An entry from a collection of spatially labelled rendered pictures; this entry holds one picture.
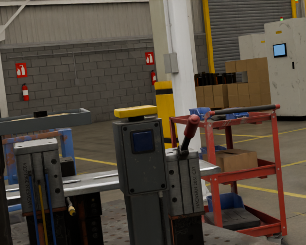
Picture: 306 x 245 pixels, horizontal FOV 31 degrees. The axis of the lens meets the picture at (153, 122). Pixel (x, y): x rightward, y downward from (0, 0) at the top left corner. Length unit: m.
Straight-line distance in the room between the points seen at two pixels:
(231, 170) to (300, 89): 7.98
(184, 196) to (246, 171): 2.35
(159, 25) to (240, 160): 5.24
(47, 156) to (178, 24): 4.27
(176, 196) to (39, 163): 0.26
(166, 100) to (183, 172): 7.29
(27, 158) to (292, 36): 10.41
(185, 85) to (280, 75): 6.49
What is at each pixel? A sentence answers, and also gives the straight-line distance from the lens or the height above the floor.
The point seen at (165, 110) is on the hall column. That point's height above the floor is 0.67.
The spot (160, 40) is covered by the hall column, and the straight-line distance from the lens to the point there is 8.43.
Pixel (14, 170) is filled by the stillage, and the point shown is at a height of 0.60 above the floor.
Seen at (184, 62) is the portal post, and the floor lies 1.29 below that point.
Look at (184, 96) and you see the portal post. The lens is 5.17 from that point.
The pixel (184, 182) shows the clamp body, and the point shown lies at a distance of 1.04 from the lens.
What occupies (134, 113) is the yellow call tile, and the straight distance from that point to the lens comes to 0.85.
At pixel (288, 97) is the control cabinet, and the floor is 0.47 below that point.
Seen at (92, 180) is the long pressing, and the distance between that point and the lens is 1.21.
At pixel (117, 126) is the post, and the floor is 1.14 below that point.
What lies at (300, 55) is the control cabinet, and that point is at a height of 1.28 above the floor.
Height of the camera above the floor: 1.21
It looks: 5 degrees down
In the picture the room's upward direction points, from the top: 6 degrees counter-clockwise
